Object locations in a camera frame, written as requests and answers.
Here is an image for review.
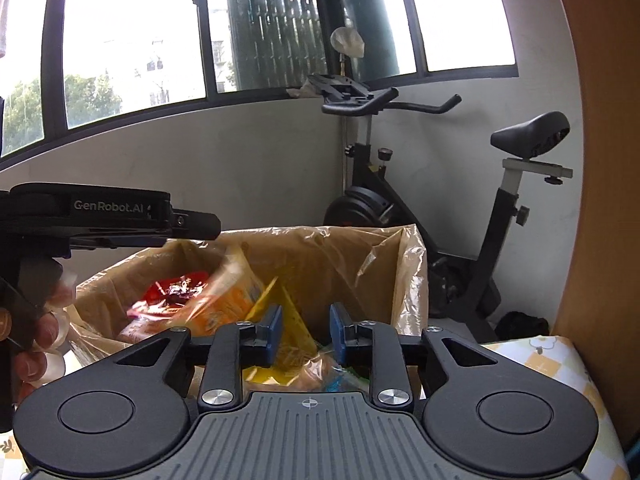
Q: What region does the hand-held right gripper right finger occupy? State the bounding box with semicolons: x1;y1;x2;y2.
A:
328;302;506;408

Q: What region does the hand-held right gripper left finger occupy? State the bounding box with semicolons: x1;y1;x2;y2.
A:
112;304;286;410

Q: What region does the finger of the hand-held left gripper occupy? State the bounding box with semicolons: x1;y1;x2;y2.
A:
170;209;222;241

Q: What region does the orange snack packet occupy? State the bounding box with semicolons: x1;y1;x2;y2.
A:
165;245;266;341

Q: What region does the red snack bag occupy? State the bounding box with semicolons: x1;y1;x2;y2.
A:
127;271;211;318

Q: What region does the plastic-wrapped cardboard box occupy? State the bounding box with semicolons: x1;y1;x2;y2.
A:
67;224;430;401

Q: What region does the person's left hand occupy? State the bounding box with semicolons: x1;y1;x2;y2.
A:
14;265;78;403

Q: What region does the yellow snack packet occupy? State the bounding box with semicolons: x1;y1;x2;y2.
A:
245;275;321;386

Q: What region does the clear-wrapped brown snack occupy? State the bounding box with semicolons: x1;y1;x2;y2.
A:
270;355;371;396

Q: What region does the pink snack packet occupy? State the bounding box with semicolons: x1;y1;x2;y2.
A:
116;305;171;345

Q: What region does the black exercise bike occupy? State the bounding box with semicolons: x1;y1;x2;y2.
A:
307;72;573;343

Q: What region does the beige rag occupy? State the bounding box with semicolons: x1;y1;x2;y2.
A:
287;80;326;99

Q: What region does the black cloth bundle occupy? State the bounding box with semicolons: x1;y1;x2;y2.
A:
495;311;551;343

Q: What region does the window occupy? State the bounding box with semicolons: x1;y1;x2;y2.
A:
0;0;518;161

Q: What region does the hanging white garment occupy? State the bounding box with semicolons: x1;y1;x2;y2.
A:
0;0;23;58

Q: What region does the clear suction cup hook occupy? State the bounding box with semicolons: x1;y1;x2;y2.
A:
330;26;366;78

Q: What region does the floral printed blanket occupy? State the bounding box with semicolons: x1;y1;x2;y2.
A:
0;335;631;480

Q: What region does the wooden panel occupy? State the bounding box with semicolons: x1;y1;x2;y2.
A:
550;0;640;461

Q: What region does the blue fabric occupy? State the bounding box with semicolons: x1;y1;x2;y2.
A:
622;430;640;480

